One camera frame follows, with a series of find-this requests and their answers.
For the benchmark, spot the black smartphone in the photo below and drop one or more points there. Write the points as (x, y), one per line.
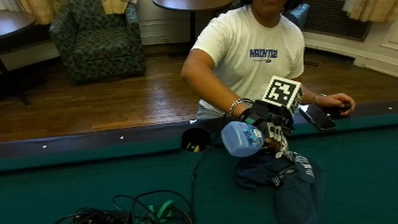
(319, 116)

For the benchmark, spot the translucent blue plastic bottle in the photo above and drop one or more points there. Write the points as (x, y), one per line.
(242, 138)

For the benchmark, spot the white cube with black markers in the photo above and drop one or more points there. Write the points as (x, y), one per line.
(283, 92)

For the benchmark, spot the dark blue printed garment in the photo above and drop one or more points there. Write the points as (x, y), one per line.
(287, 180)

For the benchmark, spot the the person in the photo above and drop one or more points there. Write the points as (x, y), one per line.
(250, 59)

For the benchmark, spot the radiator grille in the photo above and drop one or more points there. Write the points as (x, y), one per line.
(333, 18)

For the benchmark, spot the blue chair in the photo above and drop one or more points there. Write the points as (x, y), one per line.
(299, 14)

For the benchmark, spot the beige curtain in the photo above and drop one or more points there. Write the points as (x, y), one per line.
(62, 7)
(371, 9)

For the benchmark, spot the billiard ball in pocket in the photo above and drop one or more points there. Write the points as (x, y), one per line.
(195, 146)

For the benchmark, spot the round dark wooden table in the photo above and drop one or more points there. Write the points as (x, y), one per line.
(192, 6)

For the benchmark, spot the green patterned armchair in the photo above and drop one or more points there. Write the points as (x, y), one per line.
(99, 43)

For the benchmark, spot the dark wooden side table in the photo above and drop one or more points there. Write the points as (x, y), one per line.
(15, 31)

